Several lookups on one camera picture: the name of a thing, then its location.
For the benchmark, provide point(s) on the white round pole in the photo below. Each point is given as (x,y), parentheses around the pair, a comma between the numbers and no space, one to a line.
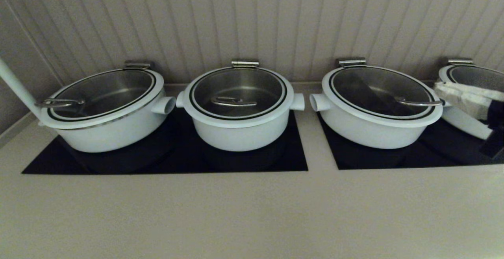
(15,86)

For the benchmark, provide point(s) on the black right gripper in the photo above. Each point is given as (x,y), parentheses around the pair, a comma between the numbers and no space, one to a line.
(496,133)

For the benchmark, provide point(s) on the white steel-lined pot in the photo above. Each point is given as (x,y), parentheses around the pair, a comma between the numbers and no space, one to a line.
(240,137)
(464,123)
(370,135)
(118,139)

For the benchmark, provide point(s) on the black glass induction cooktop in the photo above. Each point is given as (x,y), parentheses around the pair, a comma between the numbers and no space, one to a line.
(433,156)
(157,160)

